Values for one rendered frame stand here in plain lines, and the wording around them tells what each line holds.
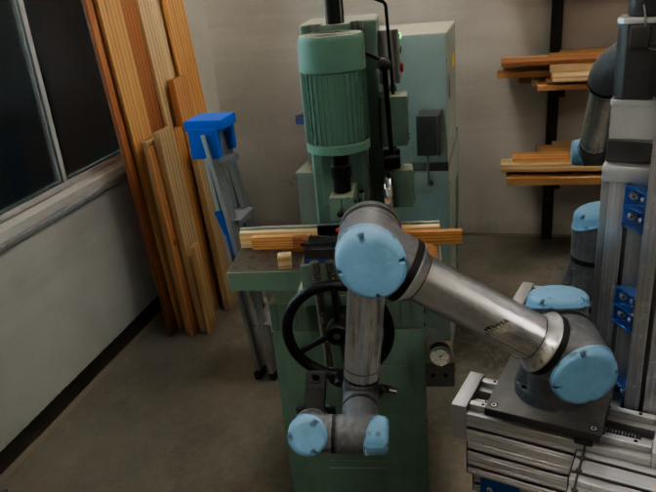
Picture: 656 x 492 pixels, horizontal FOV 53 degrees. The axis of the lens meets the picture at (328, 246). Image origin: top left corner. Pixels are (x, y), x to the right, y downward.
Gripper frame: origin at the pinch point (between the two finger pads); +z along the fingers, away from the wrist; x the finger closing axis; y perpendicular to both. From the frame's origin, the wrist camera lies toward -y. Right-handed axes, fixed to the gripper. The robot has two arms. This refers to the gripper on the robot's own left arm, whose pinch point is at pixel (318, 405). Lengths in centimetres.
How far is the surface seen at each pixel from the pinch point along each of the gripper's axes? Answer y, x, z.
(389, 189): -60, 18, 30
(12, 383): 4, -124, 88
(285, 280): -31.6, -11.3, 20.6
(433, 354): -11.9, 29.9, 22.3
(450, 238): -45, 35, 27
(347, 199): -54, 6, 19
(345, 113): -74, 5, 4
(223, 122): -98, -45, 83
